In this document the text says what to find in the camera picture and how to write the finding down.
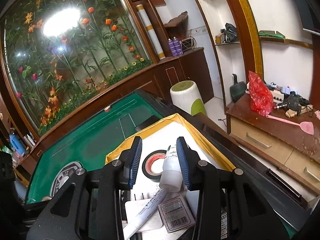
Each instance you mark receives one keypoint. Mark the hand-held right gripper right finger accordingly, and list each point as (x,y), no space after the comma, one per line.
(182,162)

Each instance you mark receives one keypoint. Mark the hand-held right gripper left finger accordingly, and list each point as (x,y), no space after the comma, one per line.
(136,162)

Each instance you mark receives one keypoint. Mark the black tape roll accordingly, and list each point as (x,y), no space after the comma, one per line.
(150,166)

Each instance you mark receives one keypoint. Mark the white bottle green label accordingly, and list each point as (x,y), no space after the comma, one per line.
(171,172)

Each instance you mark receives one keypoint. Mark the yellow-taped white foam box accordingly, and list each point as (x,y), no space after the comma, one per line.
(160,132)

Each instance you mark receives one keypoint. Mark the small white barcode box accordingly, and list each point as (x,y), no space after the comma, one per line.
(176,213)

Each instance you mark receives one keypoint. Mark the white marker pen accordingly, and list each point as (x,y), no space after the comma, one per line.
(140,220)

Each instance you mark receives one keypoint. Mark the white power adapter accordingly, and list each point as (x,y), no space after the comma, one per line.
(150,223)

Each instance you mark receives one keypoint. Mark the white green round stool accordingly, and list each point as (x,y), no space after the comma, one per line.
(186,97)

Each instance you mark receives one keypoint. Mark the grey table control panel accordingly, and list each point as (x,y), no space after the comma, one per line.
(63,177)

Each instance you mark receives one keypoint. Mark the wooden drawer cabinet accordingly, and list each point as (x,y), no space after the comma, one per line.
(275,135)

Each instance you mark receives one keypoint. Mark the red plastic bag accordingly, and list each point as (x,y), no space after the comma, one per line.
(260,95)

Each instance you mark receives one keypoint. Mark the purple spray can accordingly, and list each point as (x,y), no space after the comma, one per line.
(178,46)
(171,47)

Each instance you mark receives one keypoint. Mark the white power strip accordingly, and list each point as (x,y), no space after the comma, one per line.
(277,91)

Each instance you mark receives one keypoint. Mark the blue plastic container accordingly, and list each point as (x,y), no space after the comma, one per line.
(16,143)

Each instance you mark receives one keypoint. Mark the glass flower display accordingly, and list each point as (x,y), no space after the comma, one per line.
(75,55)

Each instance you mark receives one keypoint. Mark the black hand tool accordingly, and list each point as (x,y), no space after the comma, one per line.
(292,103)

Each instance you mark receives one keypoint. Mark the pink fly swatter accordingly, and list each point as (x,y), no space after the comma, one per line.
(306,127)

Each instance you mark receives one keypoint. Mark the rolled white poster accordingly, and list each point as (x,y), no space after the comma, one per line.
(150,30)

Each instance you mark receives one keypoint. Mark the black bag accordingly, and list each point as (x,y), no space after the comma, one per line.
(230,33)

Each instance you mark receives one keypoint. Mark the brown wooden carving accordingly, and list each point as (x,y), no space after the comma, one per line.
(176,21)

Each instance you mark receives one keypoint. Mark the green flat item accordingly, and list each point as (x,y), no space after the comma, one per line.
(271,33)

